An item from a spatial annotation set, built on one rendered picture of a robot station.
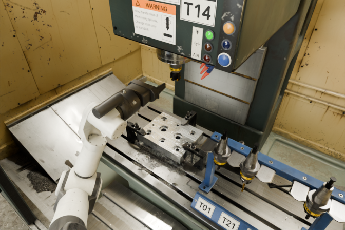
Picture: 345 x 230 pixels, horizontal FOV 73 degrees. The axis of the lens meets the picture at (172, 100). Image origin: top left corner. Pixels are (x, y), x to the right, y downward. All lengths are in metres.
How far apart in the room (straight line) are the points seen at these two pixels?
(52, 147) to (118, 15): 1.15
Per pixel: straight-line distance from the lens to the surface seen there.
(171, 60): 0.89
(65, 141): 1.75
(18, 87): 1.75
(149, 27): 0.71
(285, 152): 1.93
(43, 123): 1.83
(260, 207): 1.19
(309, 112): 1.83
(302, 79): 1.72
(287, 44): 1.27
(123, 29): 0.80
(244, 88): 1.39
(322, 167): 1.95
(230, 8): 0.56
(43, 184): 1.66
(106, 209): 1.37
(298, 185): 0.91
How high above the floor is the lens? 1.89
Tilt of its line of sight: 36 degrees down
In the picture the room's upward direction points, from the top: straight up
